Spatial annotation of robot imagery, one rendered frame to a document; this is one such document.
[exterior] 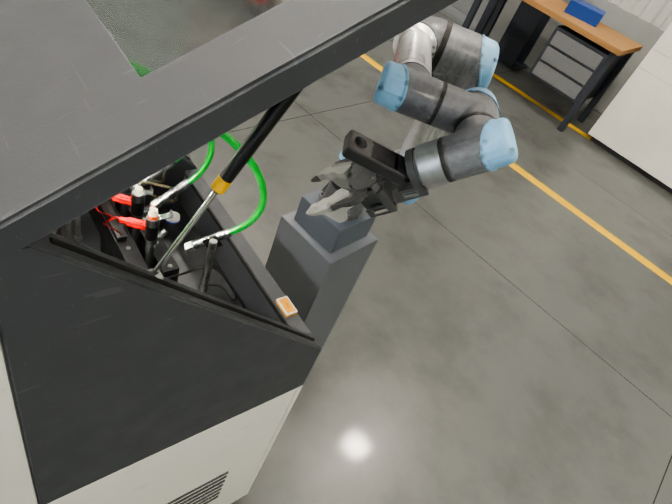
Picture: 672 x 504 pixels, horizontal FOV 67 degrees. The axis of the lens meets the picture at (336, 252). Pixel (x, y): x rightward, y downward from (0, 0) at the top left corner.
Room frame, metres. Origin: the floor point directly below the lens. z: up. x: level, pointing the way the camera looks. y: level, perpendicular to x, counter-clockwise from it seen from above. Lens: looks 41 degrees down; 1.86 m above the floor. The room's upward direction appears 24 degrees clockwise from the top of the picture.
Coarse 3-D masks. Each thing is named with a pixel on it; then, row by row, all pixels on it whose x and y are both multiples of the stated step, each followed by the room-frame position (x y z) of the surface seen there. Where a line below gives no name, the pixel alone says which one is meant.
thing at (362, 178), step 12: (408, 156) 0.75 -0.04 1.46; (360, 168) 0.76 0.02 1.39; (408, 168) 0.73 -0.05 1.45; (360, 180) 0.73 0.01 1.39; (372, 180) 0.72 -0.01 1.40; (384, 180) 0.74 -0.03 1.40; (408, 180) 0.76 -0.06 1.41; (372, 192) 0.72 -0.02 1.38; (384, 192) 0.73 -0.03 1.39; (396, 192) 0.75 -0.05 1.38; (408, 192) 0.75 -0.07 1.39; (420, 192) 0.76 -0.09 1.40; (372, 204) 0.75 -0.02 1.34; (384, 204) 0.74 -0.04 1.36; (396, 204) 0.75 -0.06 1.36; (372, 216) 0.74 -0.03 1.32
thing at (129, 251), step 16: (128, 208) 0.84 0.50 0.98; (96, 224) 0.81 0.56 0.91; (112, 240) 0.74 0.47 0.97; (128, 240) 0.75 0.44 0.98; (144, 240) 0.78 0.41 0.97; (160, 240) 0.79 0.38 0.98; (112, 256) 0.74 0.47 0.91; (128, 256) 0.71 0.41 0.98; (144, 256) 0.77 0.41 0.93; (160, 256) 0.75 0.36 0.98; (176, 272) 0.73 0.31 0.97
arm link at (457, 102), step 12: (444, 96) 0.83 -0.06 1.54; (456, 96) 0.84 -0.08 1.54; (468, 96) 0.85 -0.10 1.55; (480, 96) 0.87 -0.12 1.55; (492, 96) 0.89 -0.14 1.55; (444, 108) 0.82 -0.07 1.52; (456, 108) 0.83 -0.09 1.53; (468, 108) 0.83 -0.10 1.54; (480, 108) 0.83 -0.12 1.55; (492, 108) 0.85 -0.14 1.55; (444, 120) 0.82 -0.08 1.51; (456, 120) 0.82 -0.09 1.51
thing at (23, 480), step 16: (0, 352) 0.26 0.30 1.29; (0, 368) 0.26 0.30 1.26; (0, 384) 0.25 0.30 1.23; (0, 400) 0.25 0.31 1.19; (0, 416) 0.25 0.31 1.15; (16, 416) 0.26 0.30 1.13; (0, 432) 0.24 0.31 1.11; (16, 432) 0.26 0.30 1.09; (0, 448) 0.24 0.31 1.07; (16, 448) 0.25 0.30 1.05; (0, 464) 0.24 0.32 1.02; (16, 464) 0.25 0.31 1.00; (0, 480) 0.23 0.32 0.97; (16, 480) 0.25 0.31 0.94; (32, 480) 0.26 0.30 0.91; (0, 496) 0.23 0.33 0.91; (16, 496) 0.24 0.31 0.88; (32, 496) 0.26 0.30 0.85
